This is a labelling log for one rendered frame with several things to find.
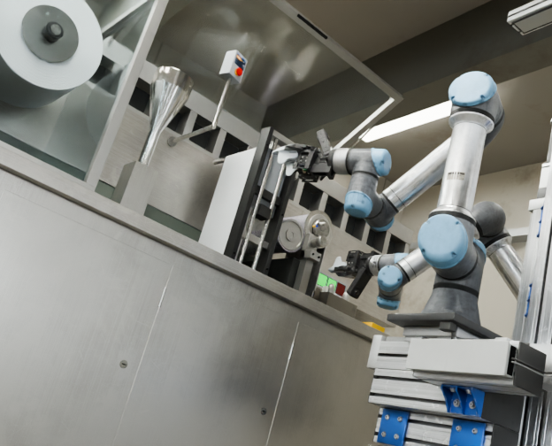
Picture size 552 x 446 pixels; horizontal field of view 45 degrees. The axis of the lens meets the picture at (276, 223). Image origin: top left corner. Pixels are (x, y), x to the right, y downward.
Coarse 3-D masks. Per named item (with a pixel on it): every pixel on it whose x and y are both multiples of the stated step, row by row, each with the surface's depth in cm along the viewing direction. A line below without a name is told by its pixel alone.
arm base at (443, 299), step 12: (444, 288) 169; (456, 288) 168; (468, 288) 168; (432, 300) 169; (444, 300) 167; (456, 300) 166; (468, 300) 166; (432, 312) 166; (456, 312) 164; (468, 312) 164; (480, 324) 167
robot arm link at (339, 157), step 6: (336, 150) 188; (342, 150) 187; (348, 150) 192; (336, 156) 187; (342, 156) 186; (336, 162) 187; (342, 162) 186; (336, 168) 188; (342, 168) 187; (342, 174) 190; (348, 174) 189
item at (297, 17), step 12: (276, 0) 246; (288, 12) 250; (300, 12) 254; (300, 24) 254; (312, 24) 256; (324, 36) 259; (336, 48) 263; (348, 60) 268; (360, 72) 273; (372, 72) 276; (384, 84) 279; (396, 96) 284; (384, 108) 288; (372, 120) 292; (360, 132) 296; (348, 144) 300
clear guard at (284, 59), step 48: (192, 0) 243; (240, 0) 245; (192, 48) 257; (240, 48) 260; (288, 48) 262; (240, 96) 276; (288, 96) 279; (336, 96) 282; (384, 96) 285; (336, 144) 301
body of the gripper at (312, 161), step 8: (304, 152) 194; (312, 152) 192; (320, 152) 194; (296, 160) 195; (304, 160) 193; (312, 160) 192; (320, 160) 192; (328, 160) 189; (296, 168) 192; (304, 168) 190; (312, 168) 191; (320, 168) 190; (328, 168) 189; (304, 176) 195; (312, 176) 193; (328, 176) 190
